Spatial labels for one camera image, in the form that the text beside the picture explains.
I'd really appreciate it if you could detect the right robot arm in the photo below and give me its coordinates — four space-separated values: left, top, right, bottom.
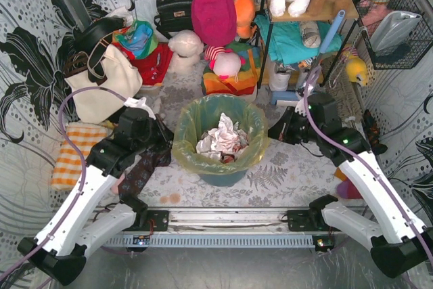
268 93 432 278

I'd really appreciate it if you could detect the dark patterned necktie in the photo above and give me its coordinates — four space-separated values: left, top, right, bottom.
118 146 171 200

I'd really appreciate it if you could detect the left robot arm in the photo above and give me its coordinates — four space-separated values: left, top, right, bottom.
18 108 173 286

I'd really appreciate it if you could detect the pink head plush doll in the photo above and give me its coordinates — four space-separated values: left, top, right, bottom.
204 46 246 80

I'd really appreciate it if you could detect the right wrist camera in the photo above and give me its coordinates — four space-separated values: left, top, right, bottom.
295 79 317 100

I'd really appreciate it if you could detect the yellow plush duck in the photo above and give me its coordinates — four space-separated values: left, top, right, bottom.
342 47 367 87

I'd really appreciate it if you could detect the silver foil pouch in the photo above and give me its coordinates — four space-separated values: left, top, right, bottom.
369 11 422 52

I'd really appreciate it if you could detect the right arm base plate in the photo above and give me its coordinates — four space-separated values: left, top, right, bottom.
286 209 339 231

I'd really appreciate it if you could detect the teal cloth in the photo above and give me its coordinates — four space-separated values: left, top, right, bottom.
254 15 342 65

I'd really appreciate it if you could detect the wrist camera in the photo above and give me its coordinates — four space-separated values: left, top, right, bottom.
295 79 317 100
123 97 156 120

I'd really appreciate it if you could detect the red cloth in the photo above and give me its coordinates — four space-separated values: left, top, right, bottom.
131 43 173 86

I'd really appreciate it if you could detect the colourful printed bag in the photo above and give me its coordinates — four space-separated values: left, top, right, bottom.
112 20 158 60

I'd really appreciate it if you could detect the magenta fabric bag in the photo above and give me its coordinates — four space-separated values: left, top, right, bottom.
191 0 236 47

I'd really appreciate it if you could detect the orange plush toy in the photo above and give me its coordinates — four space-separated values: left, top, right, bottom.
233 0 255 39

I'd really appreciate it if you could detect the crumpled paper trash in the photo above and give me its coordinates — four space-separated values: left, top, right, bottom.
196 113 249 164

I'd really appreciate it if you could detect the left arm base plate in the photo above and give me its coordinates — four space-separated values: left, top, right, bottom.
127 210 169 232

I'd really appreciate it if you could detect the red striped sock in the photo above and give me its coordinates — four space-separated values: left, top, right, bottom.
334 168 363 200

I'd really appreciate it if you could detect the white plush bear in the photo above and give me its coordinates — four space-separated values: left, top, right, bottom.
167 30 204 74

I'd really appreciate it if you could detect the yellow trash bag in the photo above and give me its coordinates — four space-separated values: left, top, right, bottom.
172 94 269 175

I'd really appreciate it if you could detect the cream canvas tote bag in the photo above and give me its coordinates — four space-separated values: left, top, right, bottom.
66 45 143 124

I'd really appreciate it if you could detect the blue mop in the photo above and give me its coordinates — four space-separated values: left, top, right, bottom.
271 9 346 112

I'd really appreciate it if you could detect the orange checkered towel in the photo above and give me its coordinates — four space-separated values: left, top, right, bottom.
51 122 110 190

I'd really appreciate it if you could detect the black leather handbag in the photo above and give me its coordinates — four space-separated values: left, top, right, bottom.
154 0 193 39

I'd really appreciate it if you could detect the teal trash bin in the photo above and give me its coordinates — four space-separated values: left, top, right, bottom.
196 164 248 187

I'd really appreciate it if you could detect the black wire basket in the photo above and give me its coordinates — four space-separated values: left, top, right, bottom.
353 0 432 70

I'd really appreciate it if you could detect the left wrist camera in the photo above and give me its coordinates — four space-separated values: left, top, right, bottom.
123 97 156 120

